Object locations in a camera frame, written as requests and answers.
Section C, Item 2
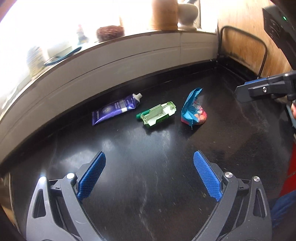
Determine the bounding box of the black metal rack frame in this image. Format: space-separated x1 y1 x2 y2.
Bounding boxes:
217 26 268 77

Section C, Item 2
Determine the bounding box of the person's right hand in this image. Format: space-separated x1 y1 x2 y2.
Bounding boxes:
290 102 296 119

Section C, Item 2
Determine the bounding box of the green white marker pen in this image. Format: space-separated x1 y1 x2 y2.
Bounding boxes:
136 109 150 120

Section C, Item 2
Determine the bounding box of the wooden cylinder jar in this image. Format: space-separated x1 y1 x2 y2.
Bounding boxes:
151 0 178 31

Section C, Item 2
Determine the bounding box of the white ceramic pot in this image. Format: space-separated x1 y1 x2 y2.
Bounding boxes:
178 3 199 31

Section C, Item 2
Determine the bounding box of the blue red snack wrapper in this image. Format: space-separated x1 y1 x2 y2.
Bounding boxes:
181 88 207 129

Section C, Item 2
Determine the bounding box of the green white plastic case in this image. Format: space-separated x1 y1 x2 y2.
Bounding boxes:
140 101 177 128

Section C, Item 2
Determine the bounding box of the brown scouring pad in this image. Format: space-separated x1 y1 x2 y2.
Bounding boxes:
96 25 125 42

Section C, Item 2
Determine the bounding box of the purple toothpaste tube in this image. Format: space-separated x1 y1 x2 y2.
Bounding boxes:
92 93 142 126

